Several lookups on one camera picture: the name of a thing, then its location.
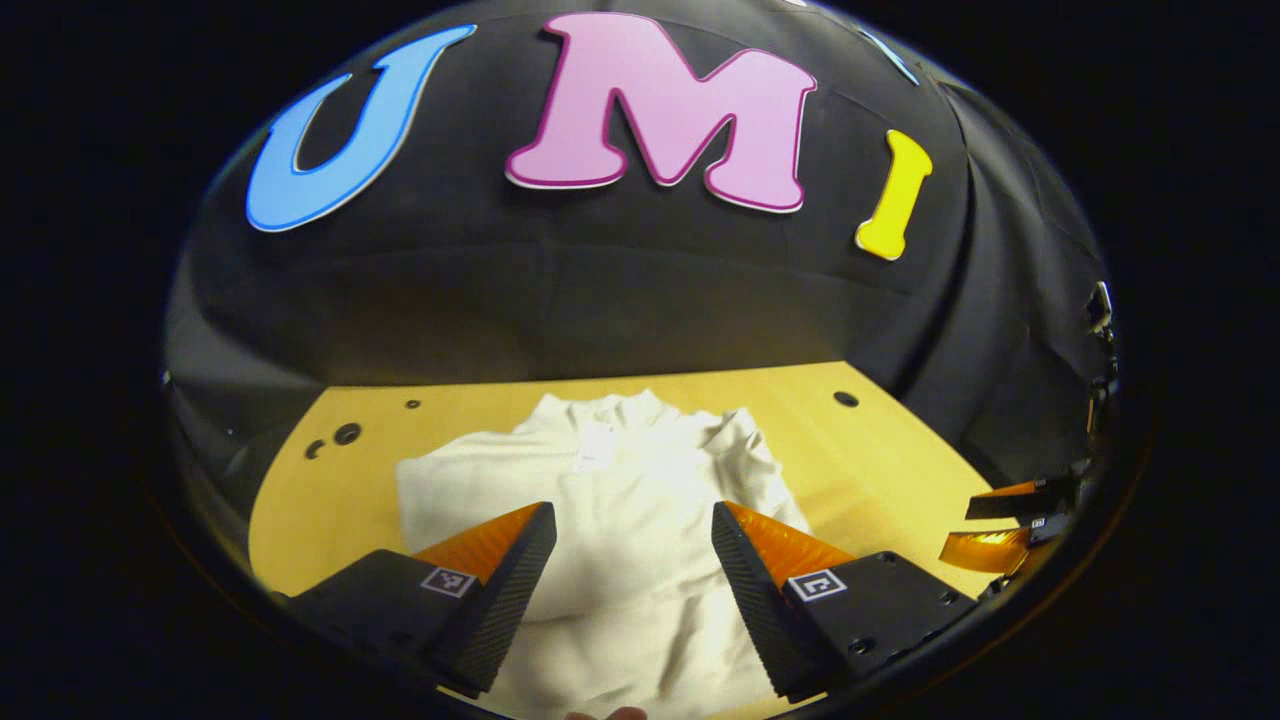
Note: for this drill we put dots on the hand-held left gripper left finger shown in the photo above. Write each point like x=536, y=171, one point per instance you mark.
x=510, y=600

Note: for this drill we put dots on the white garment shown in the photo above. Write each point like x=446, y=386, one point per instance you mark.
x=620, y=600

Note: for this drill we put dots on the black metal stand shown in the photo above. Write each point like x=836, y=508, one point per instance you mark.
x=1100, y=330

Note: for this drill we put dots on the black backdrop cloth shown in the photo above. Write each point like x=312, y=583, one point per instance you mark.
x=600, y=290

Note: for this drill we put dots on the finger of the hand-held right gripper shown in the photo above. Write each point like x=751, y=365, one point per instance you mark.
x=990, y=550
x=1020, y=498

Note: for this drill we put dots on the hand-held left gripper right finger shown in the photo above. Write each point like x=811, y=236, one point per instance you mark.
x=750, y=600

